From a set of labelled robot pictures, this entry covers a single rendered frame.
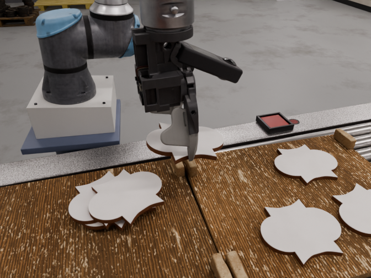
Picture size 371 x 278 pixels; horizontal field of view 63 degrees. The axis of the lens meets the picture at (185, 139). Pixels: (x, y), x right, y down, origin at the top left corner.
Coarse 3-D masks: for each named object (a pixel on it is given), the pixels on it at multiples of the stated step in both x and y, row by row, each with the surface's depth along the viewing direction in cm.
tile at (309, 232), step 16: (272, 208) 56; (288, 208) 56; (304, 208) 56; (272, 224) 53; (288, 224) 53; (304, 224) 53; (320, 224) 53; (336, 224) 53; (272, 240) 50; (288, 240) 50; (304, 240) 50; (320, 240) 50; (336, 240) 51; (304, 256) 48
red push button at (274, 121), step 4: (268, 116) 87; (272, 116) 87; (276, 116) 87; (264, 120) 86; (268, 120) 86; (272, 120) 86; (276, 120) 86; (280, 120) 86; (284, 120) 86; (268, 124) 84; (272, 124) 84; (276, 124) 84; (280, 124) 84; (284, 124) 84; (288, 124) 84
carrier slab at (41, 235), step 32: (0, 192) 61; (32, 192) 61; (64, 192) 61; (0, 224) 54; (32, 224) 54; (64, 224) 54; (160, 224) 54; (192, 224) 54; (0, 256) 49; (32, 256) 49; (64, 256) 49; (96, 256) 49; (128, 256) 49; (160, 256) 49; (192, 256) 49
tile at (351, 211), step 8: (352, 192) 60; (360, 192) 60; (368, 192) 60; (336, 200) 58; (344, 200) 58; (352, 200) 58; (360, 200) 58; (368, 200) 58; (344, 208) 56; (352, 208) 56; (360, 208) 56; (368, 208) 56; (344, 216) 55; (352, 216) 55; (360, 216) 55; (368, 216) 55; (344, 224) 54; (352, 224) 53; (360, 224) 53; (368, 224) 53; (360, 232) 52; (368, 232) 52
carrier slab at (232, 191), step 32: (224, 160) 70; (256, 160) 70; (352, 160) 70; (224, 192) 61; (256, 192) 61; (288, 192) 61; (320, 192) 61; (224, 224) 54; (256, 224) 54; (224, 256) 49; (256, 256) 49; (288, 256) 49; (320, 256) 49; (352, 256) 49
